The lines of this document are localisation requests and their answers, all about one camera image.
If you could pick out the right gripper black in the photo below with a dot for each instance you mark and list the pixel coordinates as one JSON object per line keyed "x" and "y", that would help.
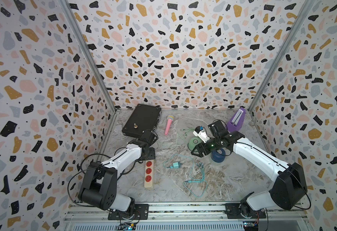
{"x": 198, "y": 147}

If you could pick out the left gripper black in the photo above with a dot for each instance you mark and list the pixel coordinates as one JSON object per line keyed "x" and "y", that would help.
{"x": 152, "y": 155}

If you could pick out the beige red power strip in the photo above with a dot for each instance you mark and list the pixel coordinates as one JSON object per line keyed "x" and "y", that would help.
{"x": 149, "y": 174}

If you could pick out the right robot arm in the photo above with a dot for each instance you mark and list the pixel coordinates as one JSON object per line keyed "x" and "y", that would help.
{"x": 289, "y": 184}

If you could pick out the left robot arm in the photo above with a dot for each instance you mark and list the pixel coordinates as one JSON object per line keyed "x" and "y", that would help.
{"x": 99, "y": 186}

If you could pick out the black hard case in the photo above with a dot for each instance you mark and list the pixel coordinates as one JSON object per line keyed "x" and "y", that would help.
{"x": 143, "y": 118}

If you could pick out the teal USB charger plug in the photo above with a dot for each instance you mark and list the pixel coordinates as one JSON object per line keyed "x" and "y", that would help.
{"x": 176, "y": 165}

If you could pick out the pink toy microphone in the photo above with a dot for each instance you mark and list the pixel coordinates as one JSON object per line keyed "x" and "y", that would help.
{"x": 170, "y": 119}

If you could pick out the purple metronome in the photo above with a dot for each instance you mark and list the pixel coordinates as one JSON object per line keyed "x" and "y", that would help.
{"x": 237, "y": 120}

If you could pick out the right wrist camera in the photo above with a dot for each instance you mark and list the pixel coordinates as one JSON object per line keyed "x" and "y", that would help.
{"x": 201, "y": 133}

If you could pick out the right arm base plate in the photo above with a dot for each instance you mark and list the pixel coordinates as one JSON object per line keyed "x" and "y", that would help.
{"x": 242, "y": 210}

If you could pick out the aluminium front rail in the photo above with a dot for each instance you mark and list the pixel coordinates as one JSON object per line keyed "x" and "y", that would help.
{"x": 185, "y": 216}

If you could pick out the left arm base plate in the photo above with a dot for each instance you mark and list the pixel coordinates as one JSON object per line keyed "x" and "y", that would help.
{"x": 137, "y": 212}

